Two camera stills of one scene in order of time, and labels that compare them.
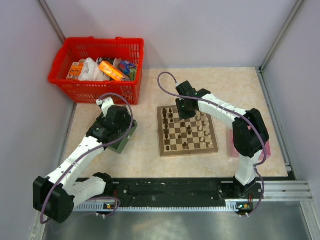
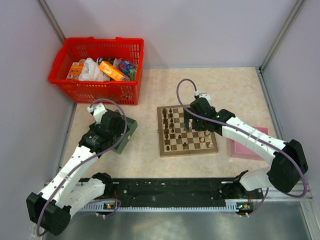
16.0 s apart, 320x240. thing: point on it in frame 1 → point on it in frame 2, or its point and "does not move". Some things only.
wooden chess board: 178,136 does not move
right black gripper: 182,115 → 187,116
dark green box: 119,146 does not move
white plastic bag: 91,71 does not move
